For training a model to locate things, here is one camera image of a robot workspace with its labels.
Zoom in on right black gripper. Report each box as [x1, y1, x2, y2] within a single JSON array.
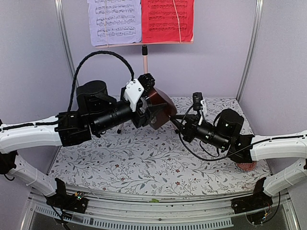
[[170, 114, 229, 151]]

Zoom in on brown wooden metronome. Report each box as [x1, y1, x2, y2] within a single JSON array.
[[144, 87, 177, 130]]

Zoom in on pink music stand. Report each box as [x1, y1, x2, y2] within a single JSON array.
[[94, 0, 195, 135]]

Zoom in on purple sheet music page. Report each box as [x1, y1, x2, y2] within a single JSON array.
[[87, 0, 142, 46]]

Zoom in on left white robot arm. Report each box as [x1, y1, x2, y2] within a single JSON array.
[[0, 74, 176, 208]]

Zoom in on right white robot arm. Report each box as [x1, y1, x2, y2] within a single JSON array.
[[170, 109, 307, 209]]

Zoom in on floral table mat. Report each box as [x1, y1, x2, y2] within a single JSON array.
[[47, 95, 272, 197]]

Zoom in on red patterned egg shaker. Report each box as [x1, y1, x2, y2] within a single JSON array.
[[236, 161, 257, 172]]

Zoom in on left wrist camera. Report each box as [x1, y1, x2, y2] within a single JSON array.
[[124, 79, 144, 112]]

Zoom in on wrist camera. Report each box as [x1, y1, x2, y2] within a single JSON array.
[[192, 92, 207, 125], [124, 79, 144, 112]]

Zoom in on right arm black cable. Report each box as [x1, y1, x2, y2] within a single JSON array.
[[178, 105, 252, 161]]

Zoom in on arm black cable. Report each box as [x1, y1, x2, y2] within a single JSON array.
[[67, 51, 135, 113], [178, 105, 252, 161]]

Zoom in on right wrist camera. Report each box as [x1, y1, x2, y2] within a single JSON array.
[[192, 92, 207, 125]]

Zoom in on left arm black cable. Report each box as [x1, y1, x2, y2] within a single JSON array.
[[67, 51, 135, 113]]

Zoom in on aluminium front rail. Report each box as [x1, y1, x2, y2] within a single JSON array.
[[21, 189, 300, 230]]

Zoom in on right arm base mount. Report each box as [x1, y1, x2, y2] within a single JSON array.
[[231, 192, 273, 214]]

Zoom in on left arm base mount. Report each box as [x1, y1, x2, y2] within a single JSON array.
[[45, 191, 89, 214]]

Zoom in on right metal frame post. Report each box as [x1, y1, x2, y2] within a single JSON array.
[[236, 0, 264, 102]]

